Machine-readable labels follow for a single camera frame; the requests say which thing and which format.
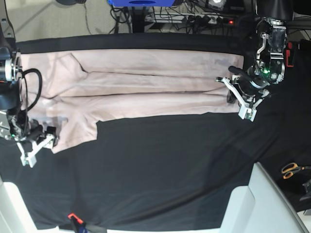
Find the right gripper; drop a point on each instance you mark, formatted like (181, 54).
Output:
(35, 139)

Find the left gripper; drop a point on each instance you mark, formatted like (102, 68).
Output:
(246, 90)

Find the pink T-shirt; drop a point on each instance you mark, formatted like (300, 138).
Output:
(81, 88)

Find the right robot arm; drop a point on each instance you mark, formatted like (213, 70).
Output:
(15, 125)

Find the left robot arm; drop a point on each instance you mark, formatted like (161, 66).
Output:
(272, 55)

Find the red black clamp right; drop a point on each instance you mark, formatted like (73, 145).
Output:
(291, 52)

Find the red black clamp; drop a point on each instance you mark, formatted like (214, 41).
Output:
(291, 52)
(79, 226)

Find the black table cloth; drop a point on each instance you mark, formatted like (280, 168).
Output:
(167, 173)

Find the power strip with red light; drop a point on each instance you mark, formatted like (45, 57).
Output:
(213, 19)

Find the red black clamp bottom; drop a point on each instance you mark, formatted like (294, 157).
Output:
(79, 226)

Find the black monitor stand pole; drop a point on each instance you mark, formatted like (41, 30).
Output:
(138, 19)

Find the black object right edge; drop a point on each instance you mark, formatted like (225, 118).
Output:
(306, 196)

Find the blue box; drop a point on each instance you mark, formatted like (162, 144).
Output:
(141, 3)

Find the orange handled scissors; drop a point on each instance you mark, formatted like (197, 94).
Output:
(292, 168)

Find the white table frame left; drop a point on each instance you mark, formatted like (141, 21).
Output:
(14, 215)

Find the white table frame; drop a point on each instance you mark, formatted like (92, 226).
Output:
(14, 215)
(260, 207)

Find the white table frame right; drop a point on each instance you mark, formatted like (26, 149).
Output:
(260, 207)

